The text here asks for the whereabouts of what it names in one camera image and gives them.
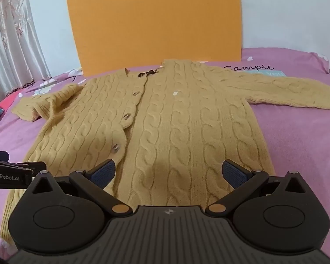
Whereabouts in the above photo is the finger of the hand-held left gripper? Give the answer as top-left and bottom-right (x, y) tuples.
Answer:
(6, 161), (48, 177)

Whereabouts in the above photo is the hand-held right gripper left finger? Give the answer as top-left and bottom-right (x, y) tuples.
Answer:
(25, 159), (134, 216)

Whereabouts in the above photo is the orange wooden headboard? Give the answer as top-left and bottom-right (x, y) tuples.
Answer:
(64, 0), (244, 77)

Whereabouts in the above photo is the white floral lace curtain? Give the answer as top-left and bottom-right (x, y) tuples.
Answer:
(0, 0), (51, 99)

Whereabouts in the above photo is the mustard cable-knit cardigan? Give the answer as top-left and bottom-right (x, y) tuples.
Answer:
(0, 59), (330, 240)

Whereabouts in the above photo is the pink printed bedsheet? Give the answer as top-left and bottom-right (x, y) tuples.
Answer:
(0, 47), (330, 259)

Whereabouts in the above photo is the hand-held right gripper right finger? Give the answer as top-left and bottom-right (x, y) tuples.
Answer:
(205, 159), (306, 216)

